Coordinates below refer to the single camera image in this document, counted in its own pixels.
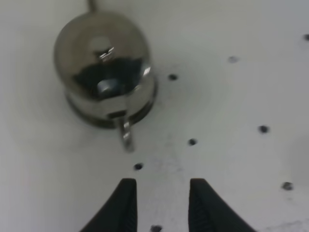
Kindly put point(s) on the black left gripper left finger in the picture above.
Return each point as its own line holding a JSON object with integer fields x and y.
{"x": 119, "y": 213}

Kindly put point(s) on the stainless steel teapot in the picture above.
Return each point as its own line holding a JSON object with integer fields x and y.
{"x": 100, "y": 55}

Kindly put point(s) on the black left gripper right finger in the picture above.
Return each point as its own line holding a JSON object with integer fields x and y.
{"x": 208, "y": 212}

